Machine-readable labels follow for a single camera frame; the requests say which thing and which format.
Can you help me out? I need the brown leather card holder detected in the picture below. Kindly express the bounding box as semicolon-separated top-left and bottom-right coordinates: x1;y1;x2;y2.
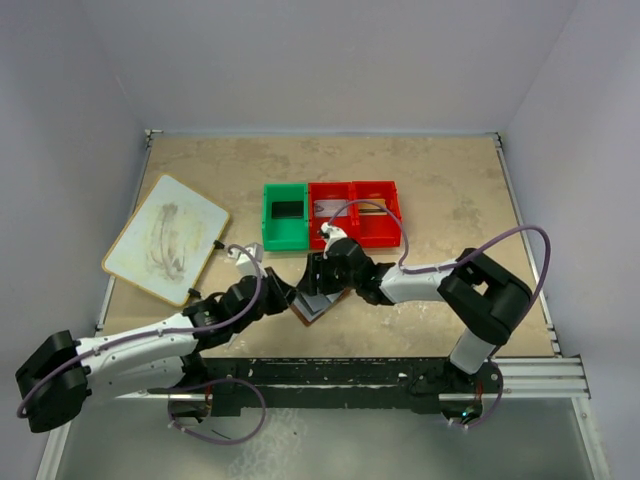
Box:
290;289;351;327

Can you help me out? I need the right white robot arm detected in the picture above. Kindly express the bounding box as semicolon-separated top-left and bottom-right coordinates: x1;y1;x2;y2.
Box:
260;238;532;375

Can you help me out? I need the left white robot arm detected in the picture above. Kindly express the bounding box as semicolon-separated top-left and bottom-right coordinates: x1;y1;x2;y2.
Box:
15;275;290;433

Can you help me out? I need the silver card in bin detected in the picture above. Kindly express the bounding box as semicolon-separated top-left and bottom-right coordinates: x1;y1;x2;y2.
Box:
313;199;348;218

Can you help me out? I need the gold card in bin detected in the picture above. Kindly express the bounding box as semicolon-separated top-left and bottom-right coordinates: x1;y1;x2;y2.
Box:
357;198;387;216

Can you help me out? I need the black card in bin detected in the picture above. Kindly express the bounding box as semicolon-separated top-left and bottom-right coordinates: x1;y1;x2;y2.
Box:
271;201;305;219

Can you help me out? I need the red right plastic bin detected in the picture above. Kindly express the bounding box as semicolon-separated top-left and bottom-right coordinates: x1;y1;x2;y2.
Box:
353;181;402;249

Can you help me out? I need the red plastic bin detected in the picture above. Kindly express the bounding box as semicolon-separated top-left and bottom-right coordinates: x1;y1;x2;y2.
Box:
306;181;357;251
353;181;402;249

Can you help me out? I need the clear plastic packet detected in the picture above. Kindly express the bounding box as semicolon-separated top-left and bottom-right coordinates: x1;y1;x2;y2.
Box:
224;333;239;350

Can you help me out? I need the red middle plastic bin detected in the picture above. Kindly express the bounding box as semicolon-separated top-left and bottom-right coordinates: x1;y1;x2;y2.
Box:
306;181;357;251

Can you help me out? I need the green plastic bin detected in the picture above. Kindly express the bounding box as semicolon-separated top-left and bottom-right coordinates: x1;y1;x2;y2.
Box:
261;183;310;251

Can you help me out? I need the white board yellow rim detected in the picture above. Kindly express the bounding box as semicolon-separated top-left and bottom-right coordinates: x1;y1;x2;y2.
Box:
102;174;230;306

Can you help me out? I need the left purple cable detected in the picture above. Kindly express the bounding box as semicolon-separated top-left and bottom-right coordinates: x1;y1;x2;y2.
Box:
17;243;267;444

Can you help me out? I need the purple cable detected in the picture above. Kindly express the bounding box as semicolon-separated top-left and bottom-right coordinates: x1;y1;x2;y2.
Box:
17;243;267;444
324;200;554;430

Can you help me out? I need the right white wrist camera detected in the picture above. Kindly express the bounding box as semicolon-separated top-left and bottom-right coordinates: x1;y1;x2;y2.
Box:
320;222;347;257

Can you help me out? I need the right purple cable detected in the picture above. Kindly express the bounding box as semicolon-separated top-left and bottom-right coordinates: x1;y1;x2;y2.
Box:
324;200;554;430

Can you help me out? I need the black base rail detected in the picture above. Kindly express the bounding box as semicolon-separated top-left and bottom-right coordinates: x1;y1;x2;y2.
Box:
146;355;506;419

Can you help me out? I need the aluminium frame rail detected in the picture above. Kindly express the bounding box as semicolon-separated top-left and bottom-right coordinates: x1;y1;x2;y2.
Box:
114;355;594;401

